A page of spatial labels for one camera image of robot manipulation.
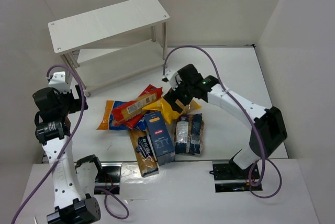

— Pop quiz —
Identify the yellow fusilli pasta bag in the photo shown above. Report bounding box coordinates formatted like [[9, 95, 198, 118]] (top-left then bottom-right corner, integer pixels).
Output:
[[142, 95, 202, 125]]

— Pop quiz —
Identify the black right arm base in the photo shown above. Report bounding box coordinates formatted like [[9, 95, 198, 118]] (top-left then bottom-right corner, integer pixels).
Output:
[[209, 162, 250, 193]]

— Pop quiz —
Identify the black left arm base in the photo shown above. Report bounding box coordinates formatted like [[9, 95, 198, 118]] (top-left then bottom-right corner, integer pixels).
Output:
[[94, 163, 122, 195]]

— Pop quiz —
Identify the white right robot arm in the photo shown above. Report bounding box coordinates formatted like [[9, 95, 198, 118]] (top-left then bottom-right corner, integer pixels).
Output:
[[162, 64, 287, 173]]

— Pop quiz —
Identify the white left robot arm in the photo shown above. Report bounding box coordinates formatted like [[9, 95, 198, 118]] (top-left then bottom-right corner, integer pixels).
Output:
[[32, 85, 102, 223]]

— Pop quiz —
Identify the dark blue pasta bag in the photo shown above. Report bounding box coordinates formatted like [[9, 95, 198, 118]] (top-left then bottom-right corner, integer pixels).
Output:
[[174, 114, 204, 155]]

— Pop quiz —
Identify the orange blue pasta bag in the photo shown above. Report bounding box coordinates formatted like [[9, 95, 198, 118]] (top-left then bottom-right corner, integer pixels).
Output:
[[97, 100, 147, 131]]

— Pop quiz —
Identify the long lasagne pasta box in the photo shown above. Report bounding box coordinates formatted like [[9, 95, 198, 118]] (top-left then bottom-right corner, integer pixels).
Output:
[[128, 129, 159, 177]]

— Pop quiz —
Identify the white two-tier shelf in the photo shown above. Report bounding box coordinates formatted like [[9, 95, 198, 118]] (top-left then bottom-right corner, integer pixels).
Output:
[[48, 0, 170, 96]]

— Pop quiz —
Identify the red spaghetti bag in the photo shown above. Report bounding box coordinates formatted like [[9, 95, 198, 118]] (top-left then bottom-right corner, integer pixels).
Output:
[[111, 85, 162, 129]]

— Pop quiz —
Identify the dark blue Barilla box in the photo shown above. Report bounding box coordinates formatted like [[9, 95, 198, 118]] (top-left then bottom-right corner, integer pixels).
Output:
[[144, 111, 175, 166]]

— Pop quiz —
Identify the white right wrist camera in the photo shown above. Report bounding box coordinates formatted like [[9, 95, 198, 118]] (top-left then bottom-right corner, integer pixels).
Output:
[[162, 70, 182, 90]]

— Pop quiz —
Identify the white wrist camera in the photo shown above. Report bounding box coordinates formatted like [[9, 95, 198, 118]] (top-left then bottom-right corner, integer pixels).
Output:
[[162, 70, 182, 90], [48, 71, 70, 94]]

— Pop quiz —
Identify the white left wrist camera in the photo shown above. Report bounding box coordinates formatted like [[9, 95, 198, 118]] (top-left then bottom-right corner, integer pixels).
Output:
[[48, 71, 70, 94]]

